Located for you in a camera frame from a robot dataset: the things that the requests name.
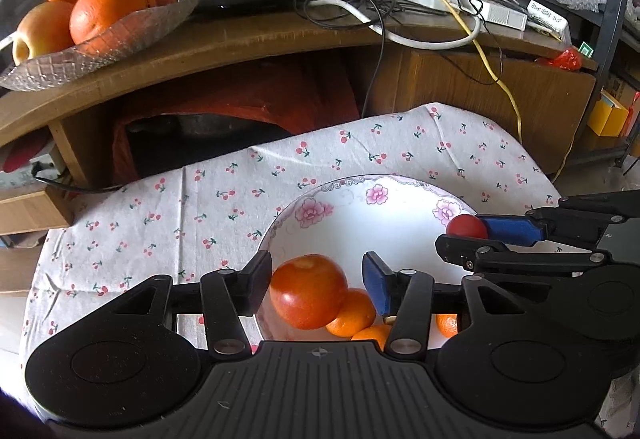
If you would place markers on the wooden TV cabinet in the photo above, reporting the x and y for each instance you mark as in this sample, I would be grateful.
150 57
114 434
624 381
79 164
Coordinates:
210 90

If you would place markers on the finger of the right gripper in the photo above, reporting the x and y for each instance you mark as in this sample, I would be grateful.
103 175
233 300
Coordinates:
560 225
487 256

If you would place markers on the yellow box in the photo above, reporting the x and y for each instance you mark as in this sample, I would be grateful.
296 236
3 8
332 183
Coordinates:
608 116

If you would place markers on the cherry print tablecloth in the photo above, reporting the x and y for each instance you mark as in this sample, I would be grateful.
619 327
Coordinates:
213 214

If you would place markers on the round red cherry tomato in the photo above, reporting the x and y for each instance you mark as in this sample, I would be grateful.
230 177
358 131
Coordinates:
466 225

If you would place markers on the large red tomato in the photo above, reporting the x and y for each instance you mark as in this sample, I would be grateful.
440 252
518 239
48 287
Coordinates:
308 291

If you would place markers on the orange tangerine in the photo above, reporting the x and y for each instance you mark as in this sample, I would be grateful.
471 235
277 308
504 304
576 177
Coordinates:
357 313
447 324
378 333

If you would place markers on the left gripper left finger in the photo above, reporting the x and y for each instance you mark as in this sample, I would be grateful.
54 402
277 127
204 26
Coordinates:
226 296

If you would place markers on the orange in bowl front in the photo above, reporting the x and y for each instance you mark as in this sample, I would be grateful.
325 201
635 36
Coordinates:
91 17

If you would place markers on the red plastic bag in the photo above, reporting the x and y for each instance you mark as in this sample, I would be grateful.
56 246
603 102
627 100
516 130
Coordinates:
570 59

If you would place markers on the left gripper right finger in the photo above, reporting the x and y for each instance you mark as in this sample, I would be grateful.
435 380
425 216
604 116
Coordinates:
405 295

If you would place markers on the glass fruit bowl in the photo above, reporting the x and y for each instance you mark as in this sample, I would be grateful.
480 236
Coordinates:
128 36

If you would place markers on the white power strip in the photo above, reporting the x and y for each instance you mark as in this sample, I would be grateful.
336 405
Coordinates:
491 12

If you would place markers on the yellow apple in bowl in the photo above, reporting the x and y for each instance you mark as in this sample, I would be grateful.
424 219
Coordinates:
44 29

